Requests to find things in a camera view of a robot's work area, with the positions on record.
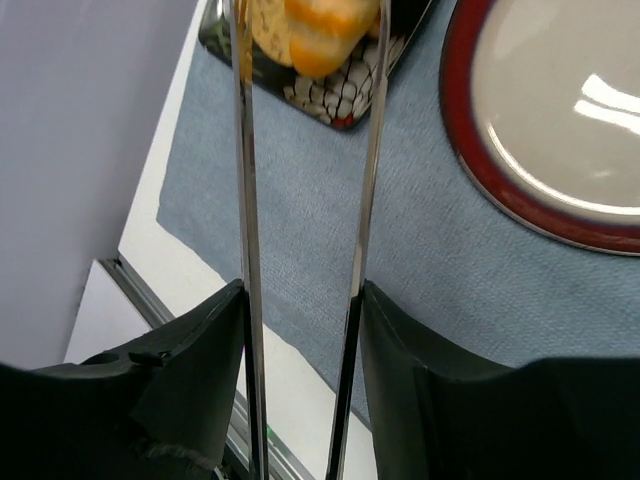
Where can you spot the seeded bread slice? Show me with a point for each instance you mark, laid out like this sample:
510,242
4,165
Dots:
269,29

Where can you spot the metal tongs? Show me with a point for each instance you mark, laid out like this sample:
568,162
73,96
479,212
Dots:
242,65

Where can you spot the blue cloth placemat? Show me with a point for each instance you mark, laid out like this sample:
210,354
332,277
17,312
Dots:
438,249

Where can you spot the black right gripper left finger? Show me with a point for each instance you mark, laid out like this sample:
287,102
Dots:
156,407

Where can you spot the black patterned square tray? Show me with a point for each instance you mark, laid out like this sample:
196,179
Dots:
340,99

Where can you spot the orange striped bread roll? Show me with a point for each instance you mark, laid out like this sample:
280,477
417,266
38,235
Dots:
323,33

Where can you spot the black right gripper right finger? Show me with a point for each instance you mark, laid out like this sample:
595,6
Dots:
439,411

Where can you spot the red rimmed round plate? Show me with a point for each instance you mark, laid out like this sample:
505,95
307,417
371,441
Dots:
540,101

